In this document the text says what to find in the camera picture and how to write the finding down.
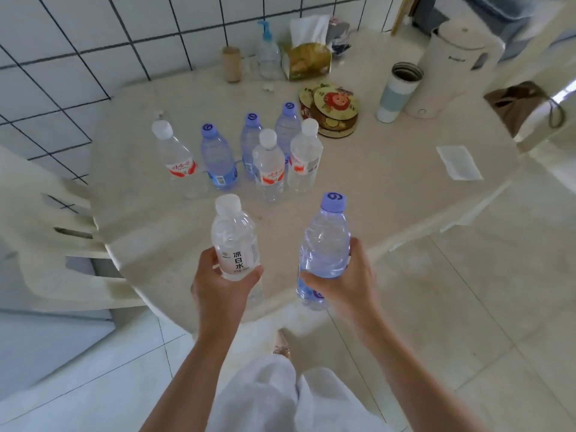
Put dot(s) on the white and grey tumbler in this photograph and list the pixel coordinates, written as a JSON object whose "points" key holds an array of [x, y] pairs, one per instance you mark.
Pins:
{"points": [[398, 92]]}

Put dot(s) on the red-label white-cap water bottle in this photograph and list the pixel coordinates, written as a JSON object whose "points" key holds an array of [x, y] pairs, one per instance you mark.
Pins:
{"points": [[268, 168], [175, 155], [306, 157]]}

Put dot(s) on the person's right hand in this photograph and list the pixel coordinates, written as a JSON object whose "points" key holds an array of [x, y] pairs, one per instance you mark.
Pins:
{"points": [[355, 292]]}

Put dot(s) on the person's left hand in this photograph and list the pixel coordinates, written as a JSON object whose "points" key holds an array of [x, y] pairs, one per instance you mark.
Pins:
{"points": [[216, 301]]}

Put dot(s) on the white-label white-cap water bottle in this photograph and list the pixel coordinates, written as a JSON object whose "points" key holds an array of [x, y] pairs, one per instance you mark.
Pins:
{"points": [[234, 238]]}

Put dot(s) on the person's white clothing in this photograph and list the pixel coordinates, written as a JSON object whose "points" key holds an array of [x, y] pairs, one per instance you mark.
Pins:
{"points": [[279, 395]]}

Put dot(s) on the brown bag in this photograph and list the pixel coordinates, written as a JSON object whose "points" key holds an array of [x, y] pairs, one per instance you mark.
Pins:
{"points": [[522, 105]]}

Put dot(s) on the person's left thumb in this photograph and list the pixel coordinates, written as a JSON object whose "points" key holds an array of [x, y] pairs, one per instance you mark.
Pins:
{"points": [[247, 278]]}

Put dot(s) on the person's right forearm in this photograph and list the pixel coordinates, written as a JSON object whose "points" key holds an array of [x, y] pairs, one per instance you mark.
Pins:
{"points": [[405, 377]]}

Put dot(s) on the person's right thumb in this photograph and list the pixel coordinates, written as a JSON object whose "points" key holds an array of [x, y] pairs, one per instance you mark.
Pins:
{"points": [[317, 280]]}

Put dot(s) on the yellow tissue pack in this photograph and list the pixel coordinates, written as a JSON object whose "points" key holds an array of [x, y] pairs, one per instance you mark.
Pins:
{"points": [[307, 56]]}

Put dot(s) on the clear pump dispenser bottle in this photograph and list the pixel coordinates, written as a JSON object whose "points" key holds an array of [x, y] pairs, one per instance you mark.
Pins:
{"points": [[268, 56]]}

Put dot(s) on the beige cylindrical cup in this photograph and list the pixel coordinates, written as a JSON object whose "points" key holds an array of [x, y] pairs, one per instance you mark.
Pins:
{"points": [[231, 64]]}

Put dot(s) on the white electric kettle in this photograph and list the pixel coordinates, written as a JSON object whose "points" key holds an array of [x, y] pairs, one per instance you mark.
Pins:
{"points": [[454, 67]]}

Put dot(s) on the wooden stick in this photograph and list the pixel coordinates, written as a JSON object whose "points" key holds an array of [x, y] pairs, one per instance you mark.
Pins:
{"points": [[402, 14]]}

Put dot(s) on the round painted wooden coaster box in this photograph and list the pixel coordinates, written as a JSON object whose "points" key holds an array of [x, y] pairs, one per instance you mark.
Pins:
{"points": [[333, 110]]}

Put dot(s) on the blue-cap clear water bottle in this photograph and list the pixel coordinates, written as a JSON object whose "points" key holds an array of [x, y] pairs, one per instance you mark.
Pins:
{"points": [[249, 143], [219, 161], [324, 242], [288, 128]]}

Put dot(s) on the white paper napkin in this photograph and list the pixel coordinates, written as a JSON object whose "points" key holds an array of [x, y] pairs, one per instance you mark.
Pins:
{"points": [[459, 162]]}

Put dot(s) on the small crumpled paper scrap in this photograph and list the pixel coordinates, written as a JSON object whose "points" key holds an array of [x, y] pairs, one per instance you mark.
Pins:
{"points": [[268, 87]]}

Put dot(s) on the person's left forearm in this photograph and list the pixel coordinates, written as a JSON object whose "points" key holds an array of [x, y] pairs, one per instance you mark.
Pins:
{"points": [[189, 382]]}

